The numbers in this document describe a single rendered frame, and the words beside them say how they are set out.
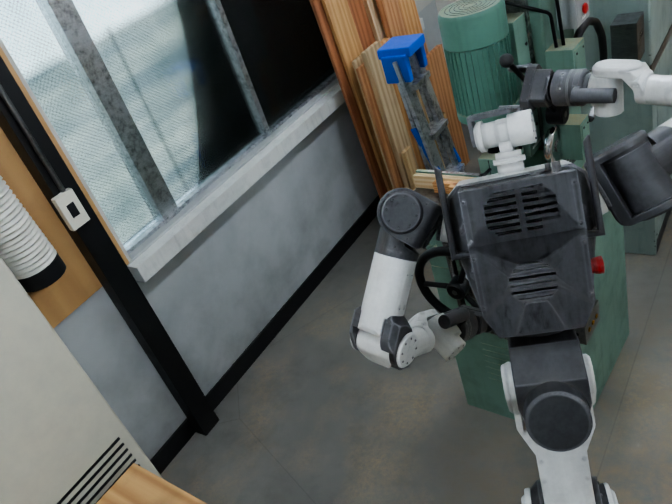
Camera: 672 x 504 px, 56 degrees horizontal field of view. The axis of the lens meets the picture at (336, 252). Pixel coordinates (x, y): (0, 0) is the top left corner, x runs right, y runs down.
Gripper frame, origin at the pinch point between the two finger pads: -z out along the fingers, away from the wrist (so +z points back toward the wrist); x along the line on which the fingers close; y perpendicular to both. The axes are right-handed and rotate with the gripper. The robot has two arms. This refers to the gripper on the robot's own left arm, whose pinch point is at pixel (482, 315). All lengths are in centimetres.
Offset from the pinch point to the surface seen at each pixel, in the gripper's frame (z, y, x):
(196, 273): -13, -16, -143
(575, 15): -31, 83, 4
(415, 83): -83, 70, -82
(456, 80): -3, 63, -16
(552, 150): -32, 45, 2
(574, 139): -37, 49, 6
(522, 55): -20, 71, -5
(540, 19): -22, 81, -2
